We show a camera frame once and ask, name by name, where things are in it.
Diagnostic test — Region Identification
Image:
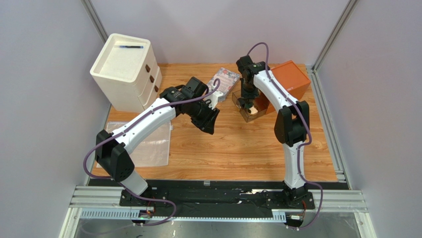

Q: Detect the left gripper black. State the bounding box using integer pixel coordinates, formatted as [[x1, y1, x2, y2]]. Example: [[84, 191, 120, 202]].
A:
[[187, 100, 220, 135]]

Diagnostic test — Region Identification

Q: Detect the gold lid cream jar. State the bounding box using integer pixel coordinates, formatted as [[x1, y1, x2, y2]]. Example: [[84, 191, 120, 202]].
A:
[[247, 107, 259, 115]]

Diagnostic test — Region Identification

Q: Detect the clear acrylic drawer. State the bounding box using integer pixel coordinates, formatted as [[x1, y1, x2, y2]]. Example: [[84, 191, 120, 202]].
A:
[[232, 90, 269, 123]]

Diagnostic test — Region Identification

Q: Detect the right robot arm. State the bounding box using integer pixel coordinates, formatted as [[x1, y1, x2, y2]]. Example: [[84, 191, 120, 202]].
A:
[[236, 55, 312, 207]]

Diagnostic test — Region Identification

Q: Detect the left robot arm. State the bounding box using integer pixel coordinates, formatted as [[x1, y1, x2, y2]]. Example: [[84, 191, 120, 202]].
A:
[[94, 77, 220, 195]]

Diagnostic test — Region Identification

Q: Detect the floral notebook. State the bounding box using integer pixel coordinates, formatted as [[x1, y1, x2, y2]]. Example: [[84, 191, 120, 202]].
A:
[[207, 67, 240, 102]]

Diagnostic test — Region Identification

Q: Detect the orange drawer box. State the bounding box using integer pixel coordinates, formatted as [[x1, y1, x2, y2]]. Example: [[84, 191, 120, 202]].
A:
[[255, 60, 311, 116]]

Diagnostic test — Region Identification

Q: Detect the clear mesh zipper pouch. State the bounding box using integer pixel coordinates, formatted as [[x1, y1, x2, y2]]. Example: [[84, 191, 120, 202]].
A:
[[96, 120, 173, 168]]

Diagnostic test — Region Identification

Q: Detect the white drawer cabinet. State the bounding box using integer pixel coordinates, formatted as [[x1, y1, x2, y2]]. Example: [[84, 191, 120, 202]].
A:
[[90, 33, 162, 114]]

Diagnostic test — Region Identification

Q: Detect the black pen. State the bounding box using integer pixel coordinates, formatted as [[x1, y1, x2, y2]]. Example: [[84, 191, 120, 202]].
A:
[[118, 45, 144, 49]]

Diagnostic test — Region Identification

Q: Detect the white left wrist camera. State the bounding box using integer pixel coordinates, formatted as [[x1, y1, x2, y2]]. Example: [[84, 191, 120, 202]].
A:
[[204, 91, 224, 109]]

